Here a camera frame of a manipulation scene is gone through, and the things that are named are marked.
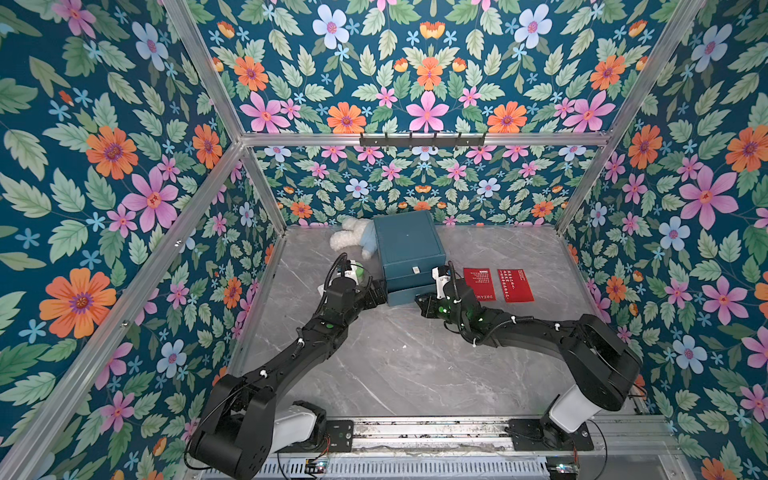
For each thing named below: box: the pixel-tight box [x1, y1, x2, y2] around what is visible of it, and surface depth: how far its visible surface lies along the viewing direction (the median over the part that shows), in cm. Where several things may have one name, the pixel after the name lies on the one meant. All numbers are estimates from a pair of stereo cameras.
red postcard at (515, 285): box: [497, 269, 535, 303], surface depth 105 cm
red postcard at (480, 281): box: [463, 268, 497, 301], surface depth 106 cm
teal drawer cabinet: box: [374, 210, 446, 306], surface depth 88 cm
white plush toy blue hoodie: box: [329, 217, 377, 260], surface depth 112 cm
